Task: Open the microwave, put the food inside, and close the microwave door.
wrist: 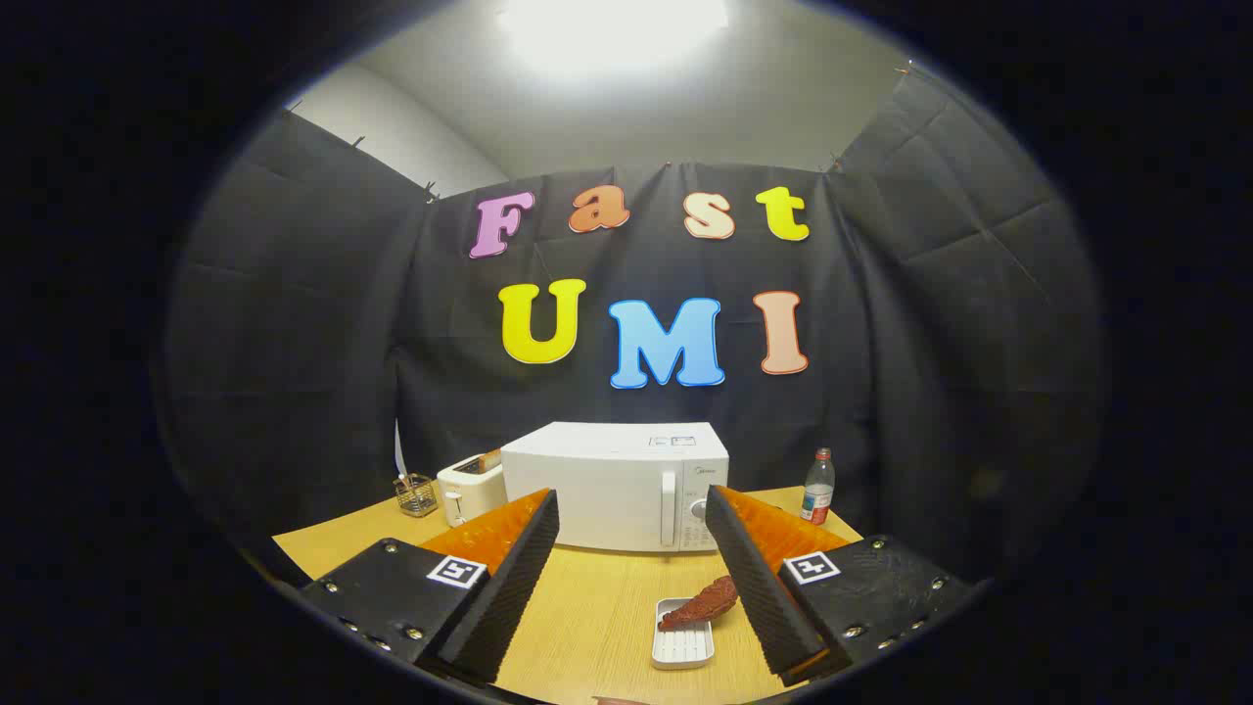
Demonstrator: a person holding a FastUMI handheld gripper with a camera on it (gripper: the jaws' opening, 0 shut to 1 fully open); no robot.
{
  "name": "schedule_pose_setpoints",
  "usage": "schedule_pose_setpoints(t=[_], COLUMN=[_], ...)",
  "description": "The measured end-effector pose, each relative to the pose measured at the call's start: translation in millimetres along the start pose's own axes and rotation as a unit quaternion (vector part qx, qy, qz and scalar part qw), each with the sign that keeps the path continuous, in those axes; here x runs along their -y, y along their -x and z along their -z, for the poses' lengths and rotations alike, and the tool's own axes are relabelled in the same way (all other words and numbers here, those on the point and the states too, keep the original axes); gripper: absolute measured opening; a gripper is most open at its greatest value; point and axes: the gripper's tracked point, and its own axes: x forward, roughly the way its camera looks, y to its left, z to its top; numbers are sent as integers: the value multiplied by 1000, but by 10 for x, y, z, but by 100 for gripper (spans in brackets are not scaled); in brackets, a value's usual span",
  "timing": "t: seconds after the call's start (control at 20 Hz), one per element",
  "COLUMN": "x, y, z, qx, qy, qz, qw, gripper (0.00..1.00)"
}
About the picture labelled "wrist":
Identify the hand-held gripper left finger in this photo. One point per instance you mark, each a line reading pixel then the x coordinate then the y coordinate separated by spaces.
pixel 509 587

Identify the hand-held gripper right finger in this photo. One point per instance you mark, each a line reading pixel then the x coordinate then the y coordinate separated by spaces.
pixel 759 587

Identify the brown meat piece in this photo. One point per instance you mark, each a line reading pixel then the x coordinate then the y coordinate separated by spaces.
pixel 703 605

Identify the white toaster oven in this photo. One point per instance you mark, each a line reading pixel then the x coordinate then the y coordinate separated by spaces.
pixel 607 480

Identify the white bread toaster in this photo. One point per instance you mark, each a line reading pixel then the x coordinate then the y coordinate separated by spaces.
pixel 468 494

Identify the white ribbed dish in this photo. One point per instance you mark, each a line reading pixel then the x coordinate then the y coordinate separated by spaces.
pixel 682 647

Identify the clear plastic water bottle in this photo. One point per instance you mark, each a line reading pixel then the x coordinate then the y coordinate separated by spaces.
pixel 817 494

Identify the toast slice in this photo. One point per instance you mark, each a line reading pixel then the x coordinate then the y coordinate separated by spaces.
pixel 490 460

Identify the black backdrop cloth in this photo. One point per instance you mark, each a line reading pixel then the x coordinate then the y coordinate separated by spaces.
pixel 294 343

